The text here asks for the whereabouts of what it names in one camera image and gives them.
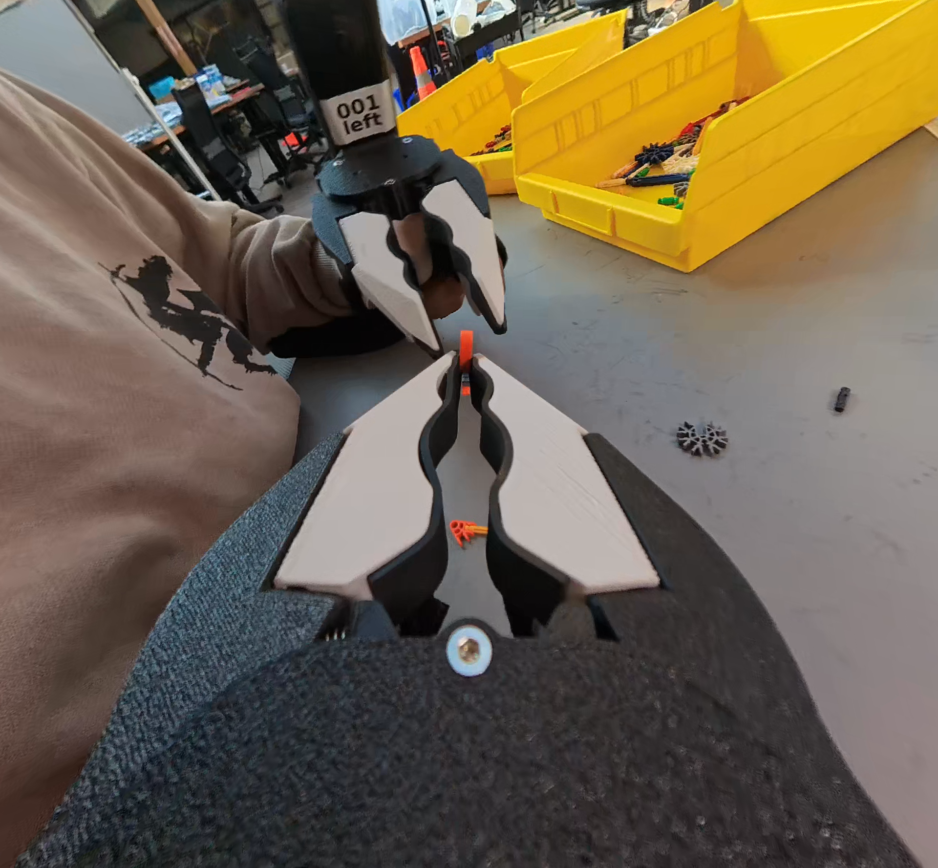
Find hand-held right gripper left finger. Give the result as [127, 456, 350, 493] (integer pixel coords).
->
[273, 352, 463, 636]

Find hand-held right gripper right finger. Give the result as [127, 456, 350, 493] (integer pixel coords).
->
[470, 355, 662, 638]

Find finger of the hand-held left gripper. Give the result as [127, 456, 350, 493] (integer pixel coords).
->
[420, 177, 509, 336]
[339, 210, 446, 361]

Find grey snowflake connector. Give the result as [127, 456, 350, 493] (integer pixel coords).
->
[676, 421, 730, 457]

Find person's left forearm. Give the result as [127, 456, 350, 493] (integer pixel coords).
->
[220, 208, 360, 352]

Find person's left hand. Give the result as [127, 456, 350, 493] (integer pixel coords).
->
[419, 270, 470, 323]

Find striped orange traffic cone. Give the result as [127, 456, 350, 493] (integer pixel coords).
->
[406, 45, 438, 103]

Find cluttered wooden table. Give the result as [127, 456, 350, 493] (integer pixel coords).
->
[121, 65, 265, 151]

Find yellow plastic bin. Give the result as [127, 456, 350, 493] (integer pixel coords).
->
[396, 9, 630, 196]

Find wooden beam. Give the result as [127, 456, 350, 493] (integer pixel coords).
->
[117, 0, 199, 77]

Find pile of colourful construction pieces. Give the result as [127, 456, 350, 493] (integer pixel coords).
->
[595, 97, 752, 211]

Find yellow bin with colourful pieces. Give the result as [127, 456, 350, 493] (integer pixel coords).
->
[512, 0, 938, 274]

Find grey partition board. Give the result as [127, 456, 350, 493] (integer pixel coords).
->
[0, 0, 155, 139]

